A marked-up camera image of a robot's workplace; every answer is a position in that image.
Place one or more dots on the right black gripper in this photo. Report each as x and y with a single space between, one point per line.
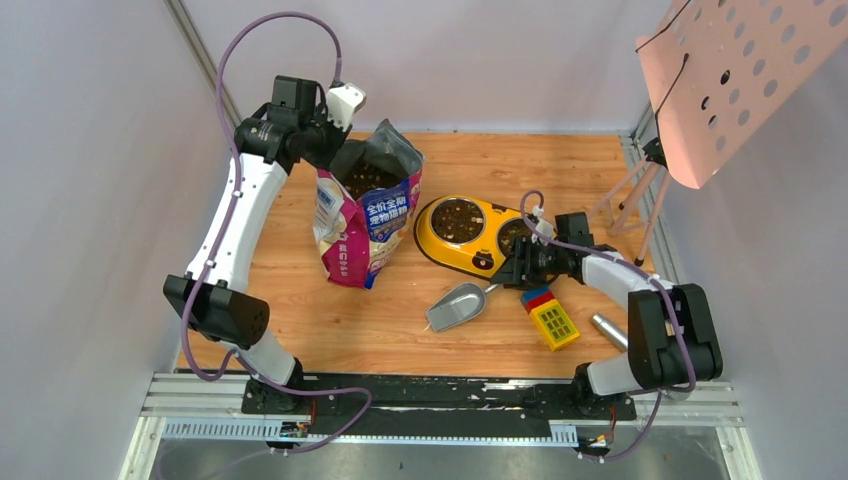
518 275

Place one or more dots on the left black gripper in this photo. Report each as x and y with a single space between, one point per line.
328 147

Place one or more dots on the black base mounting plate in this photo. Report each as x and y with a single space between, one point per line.
432 406

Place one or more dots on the pink perforated music stand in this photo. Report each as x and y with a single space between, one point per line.
745 130

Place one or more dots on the metal food scoop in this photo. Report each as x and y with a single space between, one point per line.
462 304

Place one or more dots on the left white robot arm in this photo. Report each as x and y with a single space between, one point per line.
302 121

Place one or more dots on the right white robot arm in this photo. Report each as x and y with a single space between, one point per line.
672 342

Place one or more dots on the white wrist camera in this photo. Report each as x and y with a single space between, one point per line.
343 102
543 231

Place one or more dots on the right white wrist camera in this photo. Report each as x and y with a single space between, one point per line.
543 231

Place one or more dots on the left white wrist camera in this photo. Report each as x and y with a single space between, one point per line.
343 102

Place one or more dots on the yellow double pet bowl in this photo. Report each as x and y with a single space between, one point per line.
468 235

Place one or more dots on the aluminium frame rail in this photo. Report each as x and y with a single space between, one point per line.
180 406

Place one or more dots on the cat food bag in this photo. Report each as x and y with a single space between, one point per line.
364 205

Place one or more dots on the silver microphone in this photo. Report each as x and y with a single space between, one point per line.
610 331

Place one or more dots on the colourful toy brick block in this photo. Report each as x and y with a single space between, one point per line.
549 317

